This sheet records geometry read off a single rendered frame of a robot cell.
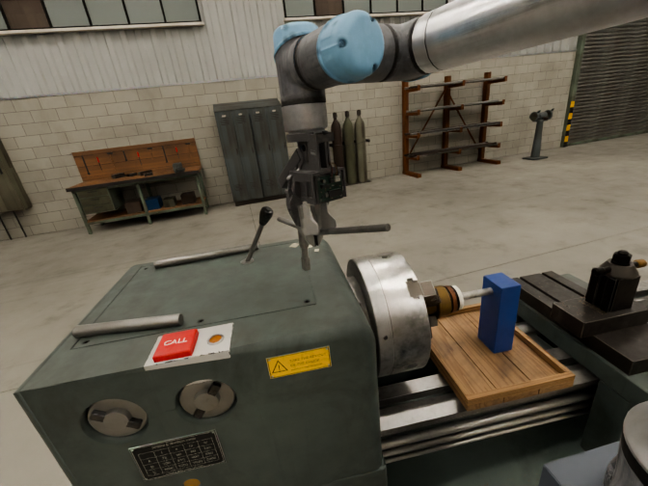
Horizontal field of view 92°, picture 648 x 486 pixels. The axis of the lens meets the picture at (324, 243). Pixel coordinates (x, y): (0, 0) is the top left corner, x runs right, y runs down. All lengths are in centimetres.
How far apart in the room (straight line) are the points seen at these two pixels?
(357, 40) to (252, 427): 65
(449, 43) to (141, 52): 714
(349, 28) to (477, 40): 15
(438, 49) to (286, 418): 65
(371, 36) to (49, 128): 756
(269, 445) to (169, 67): 708
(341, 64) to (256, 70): 690
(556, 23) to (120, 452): 86
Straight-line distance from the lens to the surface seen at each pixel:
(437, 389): 101
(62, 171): 790
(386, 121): 803
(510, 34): 46
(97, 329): 74
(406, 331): 75
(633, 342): 116
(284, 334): 56
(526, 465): 133
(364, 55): 45
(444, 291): 92
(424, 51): 51
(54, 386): 68
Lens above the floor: 160
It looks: 22 degrees down
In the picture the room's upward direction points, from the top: 7 degrees counter-clockwise
